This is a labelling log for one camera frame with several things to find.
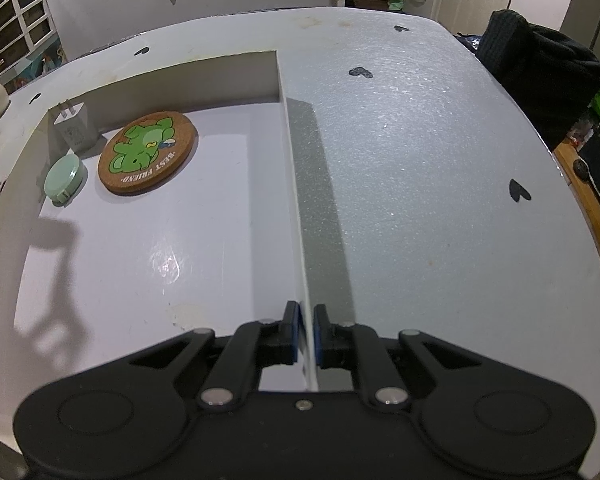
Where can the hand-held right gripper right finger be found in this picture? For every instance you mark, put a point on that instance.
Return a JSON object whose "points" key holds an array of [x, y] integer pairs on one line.
{"points": [[317, 337]]}

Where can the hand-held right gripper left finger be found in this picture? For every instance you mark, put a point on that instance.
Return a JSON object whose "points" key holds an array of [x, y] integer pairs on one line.
{"points": [[295, 332]]}

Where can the white cardboard box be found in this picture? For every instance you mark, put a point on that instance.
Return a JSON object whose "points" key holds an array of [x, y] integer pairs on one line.
{"points": [[205, 240]]}

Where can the cork coaster with green print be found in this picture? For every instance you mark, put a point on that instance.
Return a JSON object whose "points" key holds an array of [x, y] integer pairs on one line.
{"points": [[147, 152]]}

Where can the mint green round case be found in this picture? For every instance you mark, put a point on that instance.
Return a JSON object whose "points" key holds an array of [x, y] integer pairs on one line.
{"points": [[64, 180]]}

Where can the white power adapter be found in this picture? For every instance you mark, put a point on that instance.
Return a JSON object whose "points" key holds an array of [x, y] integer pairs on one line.
{"points": [[75, 127]]}

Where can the black cloth on chair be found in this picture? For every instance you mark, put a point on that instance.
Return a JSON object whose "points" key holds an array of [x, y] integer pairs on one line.
{"points": [[535, 70]]}

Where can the white cabinet with dark drawers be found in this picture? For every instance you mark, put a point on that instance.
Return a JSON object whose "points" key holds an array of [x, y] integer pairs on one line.
{"points": [[15, 30]]}

